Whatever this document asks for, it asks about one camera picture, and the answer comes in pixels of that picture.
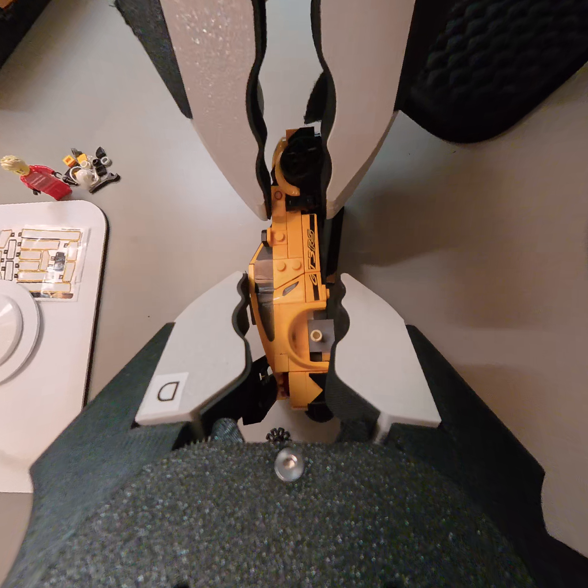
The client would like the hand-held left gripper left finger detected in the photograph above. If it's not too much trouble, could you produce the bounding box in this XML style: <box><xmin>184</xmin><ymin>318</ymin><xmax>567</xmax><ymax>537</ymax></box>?
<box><xmin>134</xmin><ymin>271</ymin><xmax>253</xmax><ymax>442</ymax></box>

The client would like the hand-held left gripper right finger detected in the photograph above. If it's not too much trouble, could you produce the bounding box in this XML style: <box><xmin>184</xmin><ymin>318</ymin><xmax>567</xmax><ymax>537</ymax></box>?
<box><xmin>325</xmin><ymin>273</ymin><xmax>443</xmax><ymax>443</ymax></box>

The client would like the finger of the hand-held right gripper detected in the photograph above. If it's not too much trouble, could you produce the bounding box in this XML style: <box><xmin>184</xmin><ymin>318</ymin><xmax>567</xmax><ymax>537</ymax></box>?
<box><xmin>304</xmin><ymin>0</ymin><xmax>417</xmax><ymax>217</ymax></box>
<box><xmin>160</xmin><ymin>0</ymin><xmax>273</xmax><ymax>221</ymax></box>

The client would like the black lego wheel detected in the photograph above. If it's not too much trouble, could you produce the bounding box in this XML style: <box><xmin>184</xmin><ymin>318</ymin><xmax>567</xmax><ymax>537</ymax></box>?
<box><xmin>278</xmin><ymin>137</ymin><xmax>332</xmax><ymax>185</ymax></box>

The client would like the orange lego car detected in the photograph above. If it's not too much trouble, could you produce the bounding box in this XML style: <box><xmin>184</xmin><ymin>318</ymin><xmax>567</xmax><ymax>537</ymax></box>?
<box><xmin>242</xmin><ymin>126</ymin><xmax>346</xmax><ymax>423</ymax></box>

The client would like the lego sticker sheet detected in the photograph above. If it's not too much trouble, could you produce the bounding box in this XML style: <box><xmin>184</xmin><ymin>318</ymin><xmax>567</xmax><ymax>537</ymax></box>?
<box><xmin>0</xmin><ymin>227</ymin><xmax>90</xmax><ymax>301</ymax></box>

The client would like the pile of small lego parts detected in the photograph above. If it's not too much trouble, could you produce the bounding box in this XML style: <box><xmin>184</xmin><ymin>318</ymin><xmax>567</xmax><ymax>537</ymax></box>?
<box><xmin>62</xmin><ymin>147</ymin><xmax>121</xmax><ymax>194</ymax></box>

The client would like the red lego piece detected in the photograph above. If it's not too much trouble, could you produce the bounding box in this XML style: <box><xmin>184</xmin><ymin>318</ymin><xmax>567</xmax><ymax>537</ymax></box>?
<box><xmin>0</xmin><ymin>155</ymin><xmax>72</xmax><ymax>200</ymax></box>

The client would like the black mesh chair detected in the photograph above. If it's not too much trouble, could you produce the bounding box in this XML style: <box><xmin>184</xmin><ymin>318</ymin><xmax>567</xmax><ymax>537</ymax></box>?
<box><xmin>400</xmin><ymin>0</ymin><xmax>588</xmax><ymax>144</ymax></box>

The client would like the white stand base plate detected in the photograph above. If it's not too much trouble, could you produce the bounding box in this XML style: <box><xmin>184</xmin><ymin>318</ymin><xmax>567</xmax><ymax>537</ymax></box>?
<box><xmin>0</xmin><ymin>200</ymin><xmax>111</xmax><ymax>494</ymax></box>

